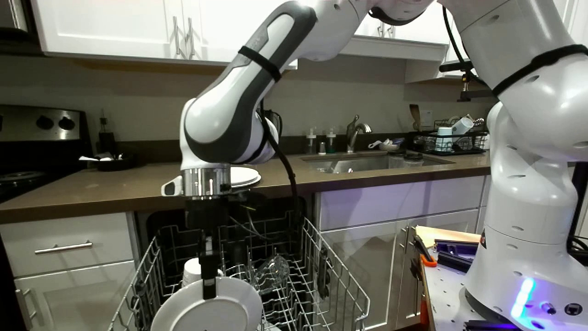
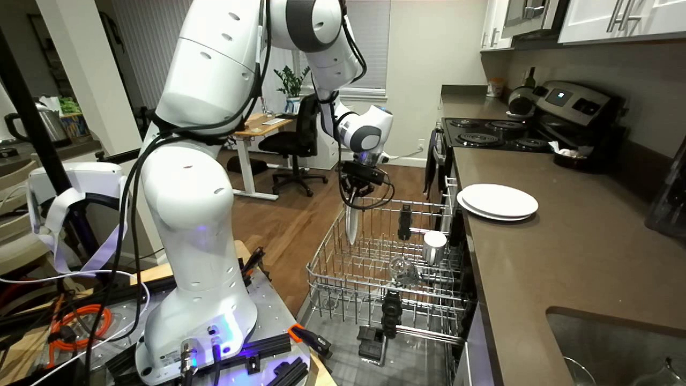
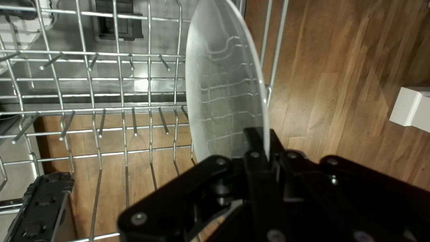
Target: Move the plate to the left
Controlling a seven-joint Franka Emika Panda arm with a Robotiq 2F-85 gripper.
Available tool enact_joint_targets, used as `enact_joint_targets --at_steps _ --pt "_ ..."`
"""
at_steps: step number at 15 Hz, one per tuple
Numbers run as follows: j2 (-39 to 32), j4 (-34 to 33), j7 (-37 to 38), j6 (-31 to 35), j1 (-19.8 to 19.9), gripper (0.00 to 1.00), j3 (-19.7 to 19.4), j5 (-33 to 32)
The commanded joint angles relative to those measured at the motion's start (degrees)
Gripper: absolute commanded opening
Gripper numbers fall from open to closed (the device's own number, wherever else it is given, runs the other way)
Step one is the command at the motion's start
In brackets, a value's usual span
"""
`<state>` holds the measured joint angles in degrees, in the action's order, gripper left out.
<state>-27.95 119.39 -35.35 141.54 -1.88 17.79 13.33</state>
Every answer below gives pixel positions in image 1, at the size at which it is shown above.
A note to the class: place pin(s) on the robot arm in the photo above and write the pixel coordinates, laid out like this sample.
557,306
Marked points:
528,184

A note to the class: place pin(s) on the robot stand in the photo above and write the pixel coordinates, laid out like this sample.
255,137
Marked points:
443,294

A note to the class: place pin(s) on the pale blue cup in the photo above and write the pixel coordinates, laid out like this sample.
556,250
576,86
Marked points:
443,138

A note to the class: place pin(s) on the orange and black tool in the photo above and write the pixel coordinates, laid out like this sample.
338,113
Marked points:
425,253

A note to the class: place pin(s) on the white drawer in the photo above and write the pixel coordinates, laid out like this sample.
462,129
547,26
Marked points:
92,234

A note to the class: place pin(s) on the white mug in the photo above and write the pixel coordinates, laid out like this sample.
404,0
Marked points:
463,125

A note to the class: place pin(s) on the stove burner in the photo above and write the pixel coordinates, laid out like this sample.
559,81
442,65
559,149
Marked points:
20,177

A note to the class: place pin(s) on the dishwasher rack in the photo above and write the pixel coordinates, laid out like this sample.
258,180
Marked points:
317,276

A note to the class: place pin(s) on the steel tap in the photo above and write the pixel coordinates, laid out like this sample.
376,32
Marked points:
353,131

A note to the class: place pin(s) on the clear soap bottle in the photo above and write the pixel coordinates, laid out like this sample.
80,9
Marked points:
331,141
311,142

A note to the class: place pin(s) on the wall socket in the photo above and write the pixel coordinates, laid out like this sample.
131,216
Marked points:
426,117

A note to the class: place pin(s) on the black bowl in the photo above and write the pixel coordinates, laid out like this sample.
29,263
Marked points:
115,163

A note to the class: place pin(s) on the clear drinking glass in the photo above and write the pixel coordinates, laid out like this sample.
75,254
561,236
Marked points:
273,273

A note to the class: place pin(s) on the stove knob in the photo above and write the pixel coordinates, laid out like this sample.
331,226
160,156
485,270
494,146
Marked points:
66,123
44,122

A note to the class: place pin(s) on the white cup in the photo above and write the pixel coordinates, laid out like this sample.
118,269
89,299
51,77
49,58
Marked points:
190,271

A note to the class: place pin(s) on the white upper cabinet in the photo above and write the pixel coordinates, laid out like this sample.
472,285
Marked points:
115,27
413,41

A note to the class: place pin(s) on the cardboard sheet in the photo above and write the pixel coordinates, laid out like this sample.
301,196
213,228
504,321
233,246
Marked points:
441,233

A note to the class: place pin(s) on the white cabinet door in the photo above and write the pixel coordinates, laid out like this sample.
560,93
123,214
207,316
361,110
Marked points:
367,266
455,219
82,299

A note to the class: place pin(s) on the black metal bars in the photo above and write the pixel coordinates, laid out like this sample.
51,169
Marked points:
455,257

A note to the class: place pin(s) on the steel sink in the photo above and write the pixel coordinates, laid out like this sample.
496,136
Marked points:
367,163

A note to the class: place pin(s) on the white soap dish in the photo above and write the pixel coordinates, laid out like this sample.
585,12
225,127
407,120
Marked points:
388,146

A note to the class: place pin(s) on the wooden spoon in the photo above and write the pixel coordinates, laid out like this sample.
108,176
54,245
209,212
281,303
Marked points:
415,115

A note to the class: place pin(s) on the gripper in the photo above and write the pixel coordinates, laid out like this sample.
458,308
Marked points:
209,215

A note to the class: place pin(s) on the large white plate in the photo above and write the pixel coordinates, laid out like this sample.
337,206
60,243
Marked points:
216,312

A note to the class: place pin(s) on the dishwasher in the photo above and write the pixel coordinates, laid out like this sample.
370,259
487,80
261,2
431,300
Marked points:
275,216

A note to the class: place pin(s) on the stove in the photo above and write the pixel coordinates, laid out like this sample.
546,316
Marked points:
41,147

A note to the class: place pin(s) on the stack of white plates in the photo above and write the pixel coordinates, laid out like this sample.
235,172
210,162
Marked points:
245,175

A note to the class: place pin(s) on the black dish drying rack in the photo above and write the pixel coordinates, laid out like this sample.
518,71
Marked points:
459,143

